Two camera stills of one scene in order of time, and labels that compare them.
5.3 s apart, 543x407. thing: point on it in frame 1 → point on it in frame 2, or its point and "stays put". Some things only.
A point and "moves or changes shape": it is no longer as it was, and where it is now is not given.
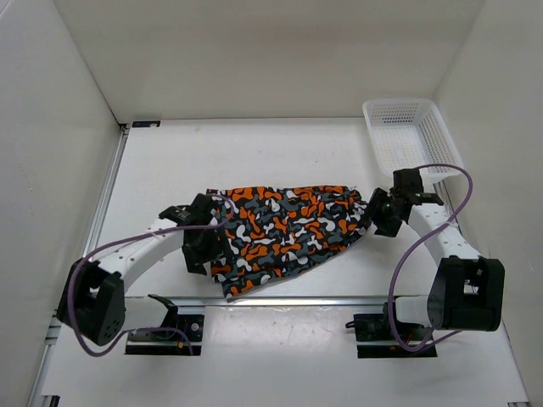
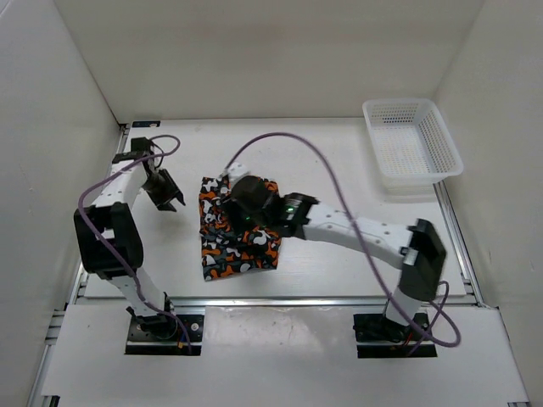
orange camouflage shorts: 277,231 moves or changes shape
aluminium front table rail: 142,302 stays put
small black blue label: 146,124 stays put
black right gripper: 385,228 → 235,209
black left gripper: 218,250 → 172,189
